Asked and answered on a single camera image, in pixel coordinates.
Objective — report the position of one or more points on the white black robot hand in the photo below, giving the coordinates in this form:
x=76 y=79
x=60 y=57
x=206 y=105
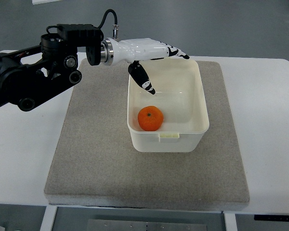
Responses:
x=142 y=49

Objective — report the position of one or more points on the orange fruit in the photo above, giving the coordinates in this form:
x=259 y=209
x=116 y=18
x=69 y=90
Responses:
x=150 y=118

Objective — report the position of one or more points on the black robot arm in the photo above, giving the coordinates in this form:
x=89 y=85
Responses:
x=32 y=76

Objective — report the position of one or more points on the white object top edge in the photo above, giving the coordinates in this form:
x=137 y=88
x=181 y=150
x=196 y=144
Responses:
x=35 y=2

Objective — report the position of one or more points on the grey felt mat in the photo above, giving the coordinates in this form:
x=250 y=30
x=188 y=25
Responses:
x=95 y=163

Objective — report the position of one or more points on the white table leg left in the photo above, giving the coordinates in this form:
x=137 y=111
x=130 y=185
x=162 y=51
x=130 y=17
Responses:
x=48 y=218

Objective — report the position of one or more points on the white table leg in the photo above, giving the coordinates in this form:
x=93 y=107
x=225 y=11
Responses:
x=230 y=222
x=48 y=218

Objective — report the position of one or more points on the white table leg right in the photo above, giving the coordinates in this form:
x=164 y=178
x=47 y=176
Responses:
x=230 y=222

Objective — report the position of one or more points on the black control panel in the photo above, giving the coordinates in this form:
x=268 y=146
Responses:
x=281 y=218

